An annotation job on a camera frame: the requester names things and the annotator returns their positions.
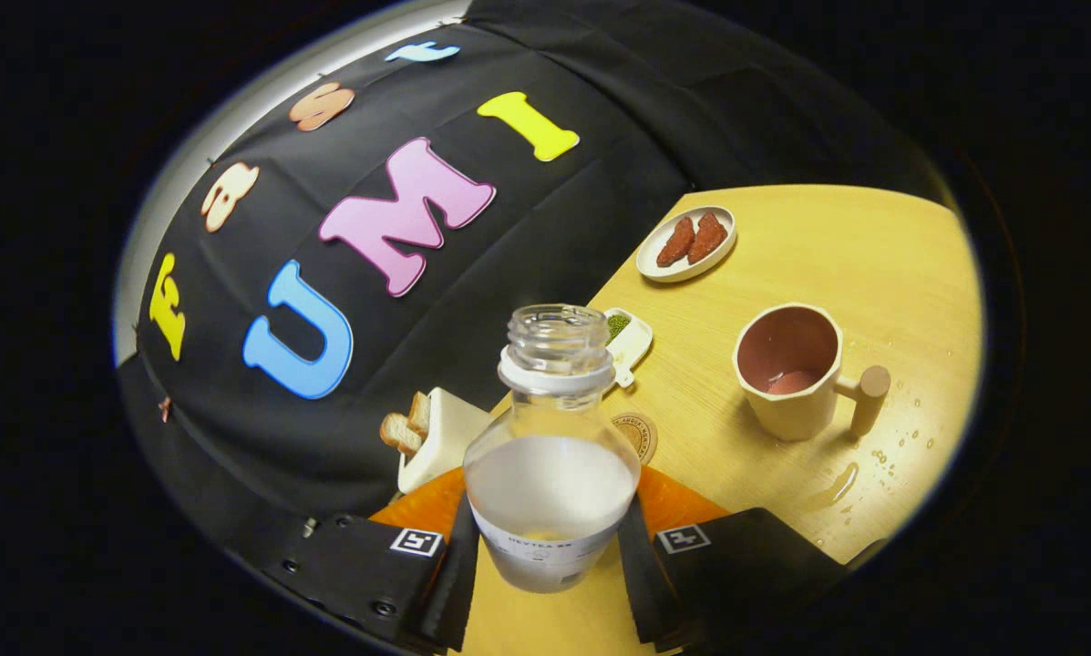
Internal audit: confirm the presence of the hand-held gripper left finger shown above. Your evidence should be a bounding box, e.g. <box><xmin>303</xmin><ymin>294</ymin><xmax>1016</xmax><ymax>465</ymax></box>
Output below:
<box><xmin>262</xmin><ymin>466</ymin><xmax>482</xmax><ymax>653</ymax></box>

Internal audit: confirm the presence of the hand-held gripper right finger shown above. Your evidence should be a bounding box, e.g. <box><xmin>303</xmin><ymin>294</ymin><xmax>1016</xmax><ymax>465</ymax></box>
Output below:
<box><xmin>616</xmin><ymin>466</ymin><xmax>851</xmax><ymax>653</ymax></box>

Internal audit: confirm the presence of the cream cup with wooden handle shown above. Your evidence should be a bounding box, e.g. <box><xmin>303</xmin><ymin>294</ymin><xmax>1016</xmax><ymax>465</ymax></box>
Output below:
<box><xmin>733</xmin><ymin>302</ymin><xmax>892</xmax><ymax>443</ymax></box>

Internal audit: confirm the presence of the round cork coaster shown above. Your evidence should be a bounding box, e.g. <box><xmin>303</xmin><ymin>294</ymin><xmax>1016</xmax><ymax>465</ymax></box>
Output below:
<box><xmin>611</xmin><ymin>412</ymin><xmax>659</xmax><ymax>466</ymax></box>

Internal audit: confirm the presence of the clear plastic juice bottle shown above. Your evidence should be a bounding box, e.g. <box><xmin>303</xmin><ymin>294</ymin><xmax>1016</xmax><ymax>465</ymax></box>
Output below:
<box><xmin>463</xmin><ymin>304</ymin><xmax>643</xmax><ymax>595</ymax></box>

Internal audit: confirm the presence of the white toaster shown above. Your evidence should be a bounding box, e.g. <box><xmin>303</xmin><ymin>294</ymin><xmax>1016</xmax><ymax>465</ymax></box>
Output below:
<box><xmin>397</xmin><ymin>386</ymin><xmax>496</xmax><ymax>495</ymax></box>

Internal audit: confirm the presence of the white divided snack dish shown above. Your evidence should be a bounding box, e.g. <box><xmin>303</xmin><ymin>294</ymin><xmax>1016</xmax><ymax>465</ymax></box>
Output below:
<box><xmin>600</xmin><ymin>308</ymin><xmax>654</xmax><ymax>389</ymax></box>

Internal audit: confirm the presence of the white oval plate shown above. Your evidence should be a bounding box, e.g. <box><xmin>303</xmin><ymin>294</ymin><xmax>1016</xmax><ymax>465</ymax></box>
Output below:
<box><xmin>636</xmin><ymin>206</ymin><xmax>738</xmax><ymax>283</ymax></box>

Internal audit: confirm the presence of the wooden table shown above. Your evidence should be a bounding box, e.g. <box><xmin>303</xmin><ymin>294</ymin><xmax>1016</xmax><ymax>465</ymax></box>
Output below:
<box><xmin>449</xmin><ymin>185</ymin><xmax>983</xmax><ymax>656</ymax></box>

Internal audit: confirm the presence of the red sausage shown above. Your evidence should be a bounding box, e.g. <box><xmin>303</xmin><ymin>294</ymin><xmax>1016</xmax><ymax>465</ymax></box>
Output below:
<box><xmin>687</xmin><ymin>211</ymin><xmax>728</xmax><ymax>265</ymax></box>
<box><xmin>656</xmin><ymin>216</ymin><xmax>696</xmax><ymax>268</ymax></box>

